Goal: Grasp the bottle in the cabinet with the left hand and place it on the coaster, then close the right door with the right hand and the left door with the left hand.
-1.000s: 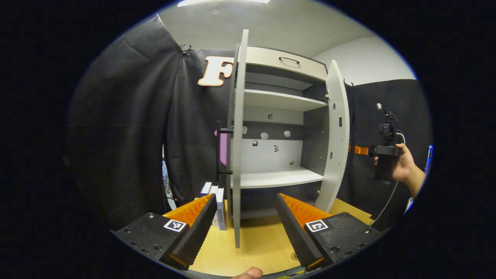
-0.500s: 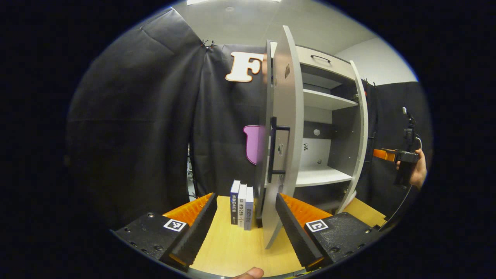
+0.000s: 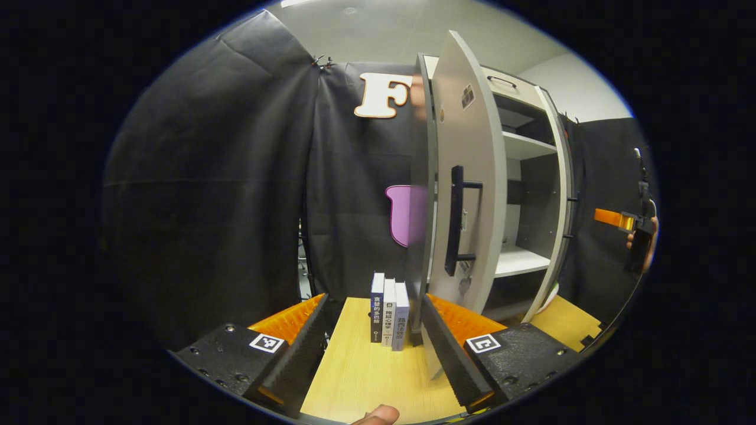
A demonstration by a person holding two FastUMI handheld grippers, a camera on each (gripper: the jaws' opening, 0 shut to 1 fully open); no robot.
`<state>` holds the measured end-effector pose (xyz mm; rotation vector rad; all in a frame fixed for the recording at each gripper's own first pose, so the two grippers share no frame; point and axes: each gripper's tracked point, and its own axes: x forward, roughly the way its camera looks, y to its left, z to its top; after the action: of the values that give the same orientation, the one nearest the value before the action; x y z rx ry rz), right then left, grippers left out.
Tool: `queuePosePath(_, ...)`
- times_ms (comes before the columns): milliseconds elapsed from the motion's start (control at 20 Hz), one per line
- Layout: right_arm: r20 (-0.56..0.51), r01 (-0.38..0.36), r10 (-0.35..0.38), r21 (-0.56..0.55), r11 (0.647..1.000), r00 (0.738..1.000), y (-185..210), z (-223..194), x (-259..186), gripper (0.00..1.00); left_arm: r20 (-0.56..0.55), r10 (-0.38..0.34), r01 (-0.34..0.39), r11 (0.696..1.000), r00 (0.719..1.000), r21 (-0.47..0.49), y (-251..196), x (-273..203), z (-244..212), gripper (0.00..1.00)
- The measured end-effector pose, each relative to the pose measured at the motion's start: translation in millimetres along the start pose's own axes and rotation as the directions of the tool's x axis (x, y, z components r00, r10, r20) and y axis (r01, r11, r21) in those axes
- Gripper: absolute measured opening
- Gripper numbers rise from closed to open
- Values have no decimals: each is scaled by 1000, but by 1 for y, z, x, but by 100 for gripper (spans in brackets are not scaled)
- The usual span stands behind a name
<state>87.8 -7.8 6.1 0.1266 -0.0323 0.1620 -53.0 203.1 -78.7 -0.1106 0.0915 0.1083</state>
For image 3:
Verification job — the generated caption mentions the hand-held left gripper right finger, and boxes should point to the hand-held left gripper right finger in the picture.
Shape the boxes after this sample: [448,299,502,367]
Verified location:
[421,293,582,414]

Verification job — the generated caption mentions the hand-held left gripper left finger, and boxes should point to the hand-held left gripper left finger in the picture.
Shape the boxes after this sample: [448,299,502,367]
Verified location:
[171,293,330,419]

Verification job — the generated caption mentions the white cabinet door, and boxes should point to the white cabinet door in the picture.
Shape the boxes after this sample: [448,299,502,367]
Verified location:
[428,31,509,378]
[523,86,578,324]

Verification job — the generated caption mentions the white cabinet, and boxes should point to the white cabinet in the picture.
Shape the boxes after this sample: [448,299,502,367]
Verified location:
[408,30,578,378]

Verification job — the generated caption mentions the white cabinet shelf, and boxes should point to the white cabinet shelf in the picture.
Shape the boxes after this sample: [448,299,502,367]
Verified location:
[502,131,559,160]
[495,246,551,278]

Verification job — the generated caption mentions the white cabinet drawer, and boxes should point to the white cabinet drawer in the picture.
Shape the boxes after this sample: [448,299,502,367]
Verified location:
[481,66,545,100]

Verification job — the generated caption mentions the light blue book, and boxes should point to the light blue book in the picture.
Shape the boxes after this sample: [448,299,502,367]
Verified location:
[392,282,410,352]

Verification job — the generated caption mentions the white book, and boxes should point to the white book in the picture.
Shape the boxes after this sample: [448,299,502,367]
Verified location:
[382,278,396,347]

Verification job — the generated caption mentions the white and green object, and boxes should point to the white and green object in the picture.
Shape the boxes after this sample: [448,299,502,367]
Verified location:
[539,282,559,315]

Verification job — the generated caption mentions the black backdrop cloth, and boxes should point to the black backdrop cloth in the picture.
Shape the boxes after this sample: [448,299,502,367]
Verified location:
[103,12,650,355]

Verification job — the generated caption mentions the black door handle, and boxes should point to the black door handle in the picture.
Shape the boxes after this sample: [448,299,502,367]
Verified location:
[444,166,483,277]

